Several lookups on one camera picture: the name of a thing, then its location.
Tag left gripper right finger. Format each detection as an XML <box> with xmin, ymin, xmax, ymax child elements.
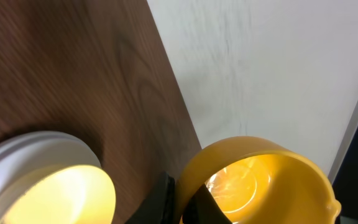
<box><xmin>182</xmin><ymin>185</ymin><xmax>232</xmax><ymax>224</ymax></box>

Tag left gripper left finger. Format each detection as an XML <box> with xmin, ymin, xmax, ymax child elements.
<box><xmin>125</xmin><ymin>172</ymin><xmax>175</xmax><ymax>224</ymax></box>

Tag yellow measuring scoop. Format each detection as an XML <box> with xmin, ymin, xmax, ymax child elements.
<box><xmin>173</xmin><ymin>136</ymin><xmax>341</xmax><ymax>223</ymax></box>

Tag pale yellow bowl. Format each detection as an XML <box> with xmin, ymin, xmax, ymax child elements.
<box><xmin>0</xmin><ymin>165</ymin><xmax>116</xmax><ymax>224</ymax></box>

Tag white digital kitchen scale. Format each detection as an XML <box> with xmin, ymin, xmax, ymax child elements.
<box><xmin>0</xmin><ymin>131</ymin><xmax>101</xmax><ymax>219</ymax></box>

